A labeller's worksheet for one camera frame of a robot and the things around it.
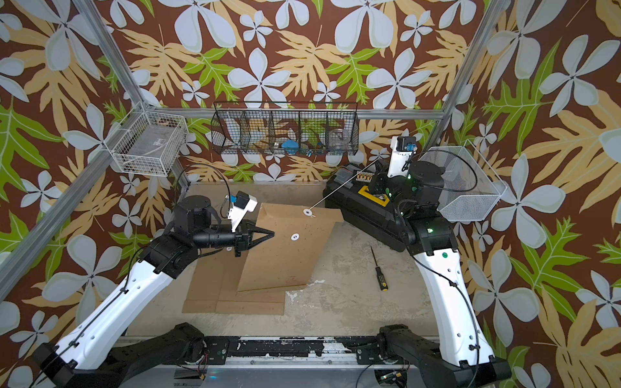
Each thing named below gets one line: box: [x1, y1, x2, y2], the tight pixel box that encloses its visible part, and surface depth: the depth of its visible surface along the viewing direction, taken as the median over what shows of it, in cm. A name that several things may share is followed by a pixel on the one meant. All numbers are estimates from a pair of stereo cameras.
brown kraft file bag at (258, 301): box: [215, 250, 292, 316], surface depth 84 cm
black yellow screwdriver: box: [370, 245, 389, 292], surface depth 89 cm
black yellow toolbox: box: [322, 164, 406, 253], surface depth 95 cm
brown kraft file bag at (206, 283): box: [181, 247, 228, 313], surface depth 86 cm
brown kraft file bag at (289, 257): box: [236, 202, 344, 292], surface depth 65 cm
